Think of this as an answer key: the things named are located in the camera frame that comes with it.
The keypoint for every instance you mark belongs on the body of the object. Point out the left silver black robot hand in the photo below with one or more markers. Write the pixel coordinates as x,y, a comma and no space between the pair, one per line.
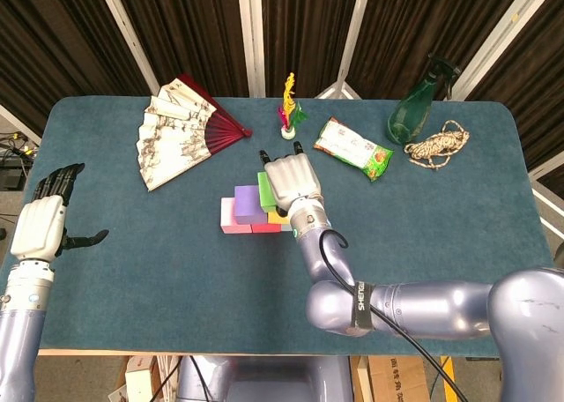
39,228

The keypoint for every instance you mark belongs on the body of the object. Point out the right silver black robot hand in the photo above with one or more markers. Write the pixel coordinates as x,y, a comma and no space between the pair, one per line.
291,179

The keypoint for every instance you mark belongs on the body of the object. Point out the green foam cube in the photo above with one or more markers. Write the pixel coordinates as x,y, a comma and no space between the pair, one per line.
265,192

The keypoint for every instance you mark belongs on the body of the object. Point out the yellow foam cube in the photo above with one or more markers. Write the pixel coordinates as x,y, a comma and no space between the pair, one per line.
277,218

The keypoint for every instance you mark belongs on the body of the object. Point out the purple foam cube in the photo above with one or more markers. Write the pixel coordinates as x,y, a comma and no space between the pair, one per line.
251,203

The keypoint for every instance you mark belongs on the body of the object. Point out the red foam cube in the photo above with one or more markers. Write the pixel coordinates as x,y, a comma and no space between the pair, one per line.
266,228

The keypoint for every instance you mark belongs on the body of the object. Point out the pink foam cube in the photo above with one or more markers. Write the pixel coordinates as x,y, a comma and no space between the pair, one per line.
229,219

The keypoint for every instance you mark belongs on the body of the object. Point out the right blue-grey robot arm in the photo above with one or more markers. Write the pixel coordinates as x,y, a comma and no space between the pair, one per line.
418,305

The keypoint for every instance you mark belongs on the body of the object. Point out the light blue foam cube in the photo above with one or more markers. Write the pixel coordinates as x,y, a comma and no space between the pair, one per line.
286,228

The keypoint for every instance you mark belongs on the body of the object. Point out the green white snack bag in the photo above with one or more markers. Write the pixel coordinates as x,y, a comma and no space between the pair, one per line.
348,146

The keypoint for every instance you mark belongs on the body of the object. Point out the colourful feather shuttlecock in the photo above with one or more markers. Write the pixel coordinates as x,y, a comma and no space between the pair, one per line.
288,111

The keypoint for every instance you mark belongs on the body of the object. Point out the painted paper folding fan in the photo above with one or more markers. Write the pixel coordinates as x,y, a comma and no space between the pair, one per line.
172,142

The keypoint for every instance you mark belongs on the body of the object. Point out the green plastic spray bottle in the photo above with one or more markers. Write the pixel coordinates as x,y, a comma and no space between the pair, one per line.
407,115

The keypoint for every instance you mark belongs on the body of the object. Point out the teal felt table mat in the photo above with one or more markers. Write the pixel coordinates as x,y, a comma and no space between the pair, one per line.
176,296

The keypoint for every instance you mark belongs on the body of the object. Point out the dark brown curtain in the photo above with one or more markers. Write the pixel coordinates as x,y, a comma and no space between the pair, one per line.
198,23

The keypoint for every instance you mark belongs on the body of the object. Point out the white cardboard box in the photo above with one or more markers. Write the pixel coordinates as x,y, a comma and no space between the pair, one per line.
138,384

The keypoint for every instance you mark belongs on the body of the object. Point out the blue-grey robot torso base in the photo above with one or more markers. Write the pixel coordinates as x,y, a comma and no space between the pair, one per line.
273,380

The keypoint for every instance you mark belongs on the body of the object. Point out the brown cardboard box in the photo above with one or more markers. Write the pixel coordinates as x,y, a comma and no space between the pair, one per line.
396,380

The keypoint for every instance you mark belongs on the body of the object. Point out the white partition frame post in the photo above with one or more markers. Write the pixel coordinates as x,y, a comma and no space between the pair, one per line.
252,36
493,40
548,203
128,32
20,126
352,36

